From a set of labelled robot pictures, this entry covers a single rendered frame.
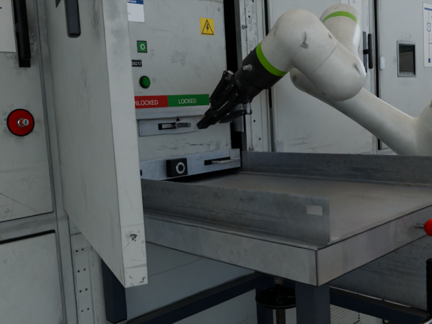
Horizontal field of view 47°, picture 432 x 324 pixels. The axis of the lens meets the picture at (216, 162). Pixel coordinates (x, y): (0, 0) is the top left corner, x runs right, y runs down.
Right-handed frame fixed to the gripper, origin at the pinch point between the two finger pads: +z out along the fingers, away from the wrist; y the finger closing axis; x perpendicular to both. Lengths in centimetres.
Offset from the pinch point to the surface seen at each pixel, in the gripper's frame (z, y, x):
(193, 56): 5.0, -24.2, 10.3
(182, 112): 9.7, -8.1, 1.7
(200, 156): 18.8, 2.1, 9.6
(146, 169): 19.5, 3.3, -10.3
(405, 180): -26, 35, 27
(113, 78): -43, 17, -56
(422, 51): -4, -26, 149
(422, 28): -9, -35, 149
